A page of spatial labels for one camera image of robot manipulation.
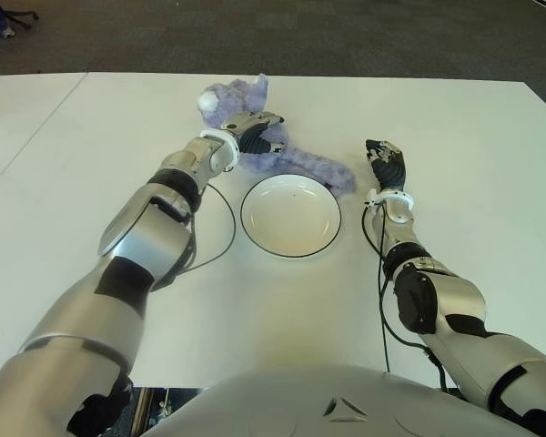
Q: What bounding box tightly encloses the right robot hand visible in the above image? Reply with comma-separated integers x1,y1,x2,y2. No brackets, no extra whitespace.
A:
365,138,409,193

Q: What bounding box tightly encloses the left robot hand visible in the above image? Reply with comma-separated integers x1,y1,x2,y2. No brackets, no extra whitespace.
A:
220,110,286,158

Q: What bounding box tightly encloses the purple plush doll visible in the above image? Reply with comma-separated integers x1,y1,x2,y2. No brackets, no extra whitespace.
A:
196,75,359,195

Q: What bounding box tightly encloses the white plate black rim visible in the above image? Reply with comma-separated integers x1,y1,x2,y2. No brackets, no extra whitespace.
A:
239,175,341,260

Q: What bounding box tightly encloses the silver robot torso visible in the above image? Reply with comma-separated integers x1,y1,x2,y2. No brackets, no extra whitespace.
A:
140,361,536,437

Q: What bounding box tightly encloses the black office chair base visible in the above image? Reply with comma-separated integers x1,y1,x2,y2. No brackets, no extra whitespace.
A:
4,0,40,31

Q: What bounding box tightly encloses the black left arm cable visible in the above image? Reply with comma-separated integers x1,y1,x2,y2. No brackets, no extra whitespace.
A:
181,181,237,274

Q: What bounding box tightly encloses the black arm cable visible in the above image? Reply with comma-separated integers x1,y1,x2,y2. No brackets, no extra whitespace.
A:
361,202,460,393
181,181,237,274

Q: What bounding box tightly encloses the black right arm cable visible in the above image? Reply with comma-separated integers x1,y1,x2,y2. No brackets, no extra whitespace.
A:
361,202,460,393

